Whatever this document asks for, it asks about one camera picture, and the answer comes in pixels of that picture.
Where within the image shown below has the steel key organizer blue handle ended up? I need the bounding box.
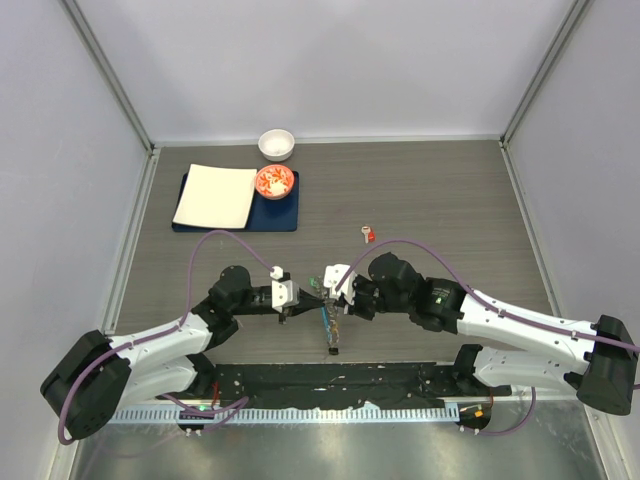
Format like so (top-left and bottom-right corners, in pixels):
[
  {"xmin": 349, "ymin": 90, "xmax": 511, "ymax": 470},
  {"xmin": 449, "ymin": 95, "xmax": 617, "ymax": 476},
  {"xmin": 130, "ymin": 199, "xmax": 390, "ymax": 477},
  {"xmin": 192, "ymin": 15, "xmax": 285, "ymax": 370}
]
[{"xmin": 309, "ymin": 277, "xmax": 339, "ymax": 347}]

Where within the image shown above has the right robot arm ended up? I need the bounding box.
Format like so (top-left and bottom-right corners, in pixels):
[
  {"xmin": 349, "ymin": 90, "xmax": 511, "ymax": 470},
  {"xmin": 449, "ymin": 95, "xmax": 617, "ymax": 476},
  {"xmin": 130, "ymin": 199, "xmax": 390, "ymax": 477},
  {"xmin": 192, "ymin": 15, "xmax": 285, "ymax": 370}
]
[{"xmin": 323, "ymin": 253, "xmax": 639, "ymax": 416}]

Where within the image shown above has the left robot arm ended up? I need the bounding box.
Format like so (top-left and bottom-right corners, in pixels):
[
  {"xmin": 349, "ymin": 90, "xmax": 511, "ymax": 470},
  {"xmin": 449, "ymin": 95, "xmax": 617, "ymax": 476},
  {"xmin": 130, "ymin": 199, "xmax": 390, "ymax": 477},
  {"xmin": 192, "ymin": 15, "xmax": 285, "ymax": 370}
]
[{"xmin": 40, "ymin": 266, "xmax": 324, "ymax": 445}]

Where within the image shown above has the red tagged key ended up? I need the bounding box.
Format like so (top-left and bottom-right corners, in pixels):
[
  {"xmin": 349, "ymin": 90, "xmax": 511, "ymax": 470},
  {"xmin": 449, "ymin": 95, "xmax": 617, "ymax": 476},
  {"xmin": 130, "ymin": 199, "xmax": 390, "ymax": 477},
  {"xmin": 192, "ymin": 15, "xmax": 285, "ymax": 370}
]
[{"xmin": 361, "ymin": 225, "xmax": 376, "ymax": 244}]

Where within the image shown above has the dark blue placemat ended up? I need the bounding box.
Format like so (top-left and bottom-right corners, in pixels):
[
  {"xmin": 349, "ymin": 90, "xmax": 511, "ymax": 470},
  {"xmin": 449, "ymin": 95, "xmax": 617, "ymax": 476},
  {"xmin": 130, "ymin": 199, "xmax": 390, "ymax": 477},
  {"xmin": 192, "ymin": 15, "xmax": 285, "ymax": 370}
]
[{"xmin": 171, "ymin": 171, "xmax": 300, "ymax": 232}]

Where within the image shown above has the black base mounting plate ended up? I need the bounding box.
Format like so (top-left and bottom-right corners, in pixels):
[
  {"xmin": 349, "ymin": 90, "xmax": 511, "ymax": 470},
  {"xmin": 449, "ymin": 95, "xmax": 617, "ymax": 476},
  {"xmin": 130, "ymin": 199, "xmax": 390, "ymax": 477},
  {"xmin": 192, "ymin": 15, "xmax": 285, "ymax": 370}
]
[{"xmin": 174, "ymin": 362, "xmax": 512, "ymax": 410}]

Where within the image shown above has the red patterned bowl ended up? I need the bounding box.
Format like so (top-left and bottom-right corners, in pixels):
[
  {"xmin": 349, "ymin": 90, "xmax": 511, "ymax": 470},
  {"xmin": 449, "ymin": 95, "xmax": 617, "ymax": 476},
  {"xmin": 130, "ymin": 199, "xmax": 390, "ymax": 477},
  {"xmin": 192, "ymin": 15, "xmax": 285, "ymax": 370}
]
[{"xmin": 254, "ymin": 164, "xmax": 296, "ymax": 200}]

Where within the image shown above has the white square plate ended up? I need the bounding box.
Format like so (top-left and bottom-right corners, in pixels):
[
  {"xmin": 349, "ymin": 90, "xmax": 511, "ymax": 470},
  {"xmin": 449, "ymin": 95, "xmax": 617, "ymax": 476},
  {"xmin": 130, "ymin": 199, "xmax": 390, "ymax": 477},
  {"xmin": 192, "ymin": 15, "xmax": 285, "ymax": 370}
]
[{"xmin": 173, "ymin": 164, "xmax": 257, "ymax": 229}]

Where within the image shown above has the white ceramic bowl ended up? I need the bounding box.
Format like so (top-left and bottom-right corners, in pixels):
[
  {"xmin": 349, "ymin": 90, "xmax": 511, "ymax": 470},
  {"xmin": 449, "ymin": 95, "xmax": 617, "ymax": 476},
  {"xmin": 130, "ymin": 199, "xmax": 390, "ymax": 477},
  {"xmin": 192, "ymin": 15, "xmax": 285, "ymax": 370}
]
[{"xmin": 258, "ymin": 129, "xmax": 295, "ymax": 162}]

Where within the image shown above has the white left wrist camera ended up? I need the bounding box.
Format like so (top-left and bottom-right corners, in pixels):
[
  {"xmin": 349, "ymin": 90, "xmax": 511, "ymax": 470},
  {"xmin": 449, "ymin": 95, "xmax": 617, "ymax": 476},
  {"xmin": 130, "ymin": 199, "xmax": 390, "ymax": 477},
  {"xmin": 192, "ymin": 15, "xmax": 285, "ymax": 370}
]
[{"xmin": 270, "ymin": 266, "xmax": 299, "ymax": 313}]

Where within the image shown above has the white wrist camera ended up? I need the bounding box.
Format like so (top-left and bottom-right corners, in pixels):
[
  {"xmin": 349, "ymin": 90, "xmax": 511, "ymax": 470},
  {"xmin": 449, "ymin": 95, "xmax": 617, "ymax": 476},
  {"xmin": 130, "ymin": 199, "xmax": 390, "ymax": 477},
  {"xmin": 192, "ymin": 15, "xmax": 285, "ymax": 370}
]
[
  {"xmin": 270, "ymin": 266, "xmax": 299, "ymax": 313},
  {"xmin": 322, "ymin": 264, "xmax": 356, "ymax": 305}
]

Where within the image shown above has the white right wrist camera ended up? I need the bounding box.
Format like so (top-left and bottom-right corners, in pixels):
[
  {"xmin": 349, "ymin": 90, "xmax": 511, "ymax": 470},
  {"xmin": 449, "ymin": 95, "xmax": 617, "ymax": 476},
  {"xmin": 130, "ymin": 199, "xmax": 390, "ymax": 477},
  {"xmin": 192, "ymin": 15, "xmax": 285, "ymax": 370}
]
[{"xmin": 322, "ymin": 264, "xmax": 356, "ymax": 305}]

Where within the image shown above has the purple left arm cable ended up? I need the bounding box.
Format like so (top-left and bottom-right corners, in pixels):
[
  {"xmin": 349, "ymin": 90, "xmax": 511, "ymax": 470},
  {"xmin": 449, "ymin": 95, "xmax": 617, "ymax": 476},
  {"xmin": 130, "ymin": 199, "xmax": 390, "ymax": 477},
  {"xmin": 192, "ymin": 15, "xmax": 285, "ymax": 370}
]
[{"xmin": 57, "ymin": 229, "xmax": 276, "ymax": 446}]

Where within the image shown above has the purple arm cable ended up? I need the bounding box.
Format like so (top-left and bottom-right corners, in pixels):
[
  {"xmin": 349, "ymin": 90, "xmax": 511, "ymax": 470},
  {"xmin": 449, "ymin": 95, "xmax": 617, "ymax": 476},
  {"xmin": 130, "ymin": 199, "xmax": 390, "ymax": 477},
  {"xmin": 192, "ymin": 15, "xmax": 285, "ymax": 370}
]
[
  {"xmin": 57, "ymin": 229, "xmax": 276, "ymax": 446},
  {"xmin": 334, "ymin": 238, "xmax": 640, "ymax": 436}
]

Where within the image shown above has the white slotted cable duct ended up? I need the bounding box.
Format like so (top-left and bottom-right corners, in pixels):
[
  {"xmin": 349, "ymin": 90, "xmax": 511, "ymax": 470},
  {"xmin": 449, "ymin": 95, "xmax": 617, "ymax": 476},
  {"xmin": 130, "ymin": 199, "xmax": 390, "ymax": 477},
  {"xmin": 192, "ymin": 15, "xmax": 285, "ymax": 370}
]
[{"xmin": 110, "ymin": 403, "xmax": 459, "ymax": 425}]

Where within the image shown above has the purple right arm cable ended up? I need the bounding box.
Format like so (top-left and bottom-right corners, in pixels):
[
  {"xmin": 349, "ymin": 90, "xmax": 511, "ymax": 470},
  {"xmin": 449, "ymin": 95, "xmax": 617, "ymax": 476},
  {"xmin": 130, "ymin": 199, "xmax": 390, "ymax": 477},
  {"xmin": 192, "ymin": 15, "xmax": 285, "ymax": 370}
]
[{"xmin": 334, "ymin": 238, "xmax": 640, "ymax": 436}]

